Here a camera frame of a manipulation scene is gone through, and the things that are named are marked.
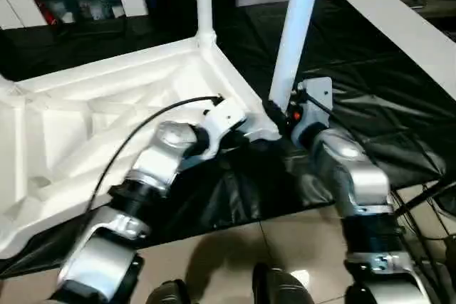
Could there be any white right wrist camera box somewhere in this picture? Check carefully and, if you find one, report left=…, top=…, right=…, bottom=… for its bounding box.
left=290, top=76, right=334, bottom=145

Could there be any black metal stand foot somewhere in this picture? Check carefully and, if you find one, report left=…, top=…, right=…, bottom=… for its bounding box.
left=393, top=179, right=456, bottom=220

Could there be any red bottle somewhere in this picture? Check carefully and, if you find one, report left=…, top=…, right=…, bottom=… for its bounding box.
left=38, top=0, right=58, bottom=26

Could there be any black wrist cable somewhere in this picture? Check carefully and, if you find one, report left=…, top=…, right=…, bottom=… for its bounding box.
left=83, top=95, right=224, bottom=219
left=302, top=90, right=450, bottom=304

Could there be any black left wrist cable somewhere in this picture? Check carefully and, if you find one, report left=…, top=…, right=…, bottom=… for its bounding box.
left=83, top=95, right=224, bottom=219

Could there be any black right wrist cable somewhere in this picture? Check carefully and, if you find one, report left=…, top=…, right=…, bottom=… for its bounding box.
left=302, top=90, right=450, bottom=304

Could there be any white flat board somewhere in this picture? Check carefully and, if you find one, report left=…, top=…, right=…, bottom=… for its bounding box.
left=342, top=0, right=456, bottom=100

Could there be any black padded work mat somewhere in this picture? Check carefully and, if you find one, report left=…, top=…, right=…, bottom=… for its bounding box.
left=0, top=0, right=456, bottom=276

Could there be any white plastic table top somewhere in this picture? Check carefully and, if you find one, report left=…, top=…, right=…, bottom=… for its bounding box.
left=0, top=35, right=286, bottom=261

